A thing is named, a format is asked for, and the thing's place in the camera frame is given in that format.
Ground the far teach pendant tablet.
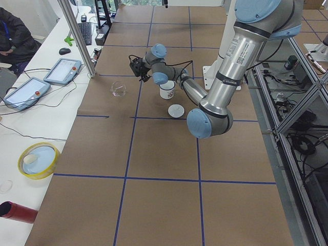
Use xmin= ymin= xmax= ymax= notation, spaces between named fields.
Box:
xmin=43 ymin=58 xmax=81 ymax=86

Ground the grey label printer box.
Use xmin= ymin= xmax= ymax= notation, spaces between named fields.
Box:
xmin=95 ymin=33 xmax=106 ymax=46

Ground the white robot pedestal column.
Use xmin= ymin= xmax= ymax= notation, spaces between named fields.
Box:
xmin=203 ymin=0 xmax=236 ymax=90

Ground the red cylinder tube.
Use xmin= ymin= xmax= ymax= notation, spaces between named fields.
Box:
xmin=1 ymin=201 xmax=38 ymax=224

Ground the teach pendant tablet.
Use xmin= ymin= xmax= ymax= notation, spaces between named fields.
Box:
xmin=4 ymin=77 xmax=50 ymax=111
xmin=43 ymin=58 xmax=81 ymax=86

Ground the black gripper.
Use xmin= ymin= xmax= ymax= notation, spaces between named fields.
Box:
xmin=139 ymin=63 xmax=151 ymax=83

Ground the near teach pendant tablet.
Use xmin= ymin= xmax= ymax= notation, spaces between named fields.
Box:
xmin=4 ymin=77 xmax=50 ymax=111

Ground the white enamel mug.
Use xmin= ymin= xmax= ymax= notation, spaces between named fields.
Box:
xmin=159 ymin=80 xmax=176 ymax=99

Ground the aluminium frame post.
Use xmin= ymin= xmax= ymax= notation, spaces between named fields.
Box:
xmin=58 ymin=0 xmax=96 ymax=78

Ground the green plastic clip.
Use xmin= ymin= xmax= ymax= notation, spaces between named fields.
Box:
xmin=64 ymin=36 xmax=74 ymax=47

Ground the clear petri dish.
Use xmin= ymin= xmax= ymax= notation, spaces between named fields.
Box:
xmin=0 ymin=180 xmax=13 ymax=194

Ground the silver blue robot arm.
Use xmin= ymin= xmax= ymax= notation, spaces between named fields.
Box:
xmin=130 ymin=1 xmax=303 ymax=138

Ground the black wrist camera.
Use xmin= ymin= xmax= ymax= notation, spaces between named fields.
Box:
xmin=130 ymin=57 xmax=142 ymax=77

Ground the yellow rimmed blue bowl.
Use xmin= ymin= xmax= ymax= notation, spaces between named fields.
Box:
xmin=17 ymin=142 xmax=61 ymax=180

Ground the white mug lid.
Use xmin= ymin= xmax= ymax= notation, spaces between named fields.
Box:
xmin=168 ymin=104 xmax=185 ymax=118

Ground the black computer mouse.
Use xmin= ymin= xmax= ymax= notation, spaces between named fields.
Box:
xmin=58 ymin=48 xmax=71 ymax=55

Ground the person in black jacket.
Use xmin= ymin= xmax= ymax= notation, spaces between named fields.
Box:
xmin=1 ymin=8 xmax=42 ymax=76

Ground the black keyboard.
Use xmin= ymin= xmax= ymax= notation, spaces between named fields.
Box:
xmin=77 ymin=22 xmax=92 ymax=46

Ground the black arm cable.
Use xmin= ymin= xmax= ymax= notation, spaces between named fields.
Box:
xmin=128 ymin=54 xmax=194 ymax=85

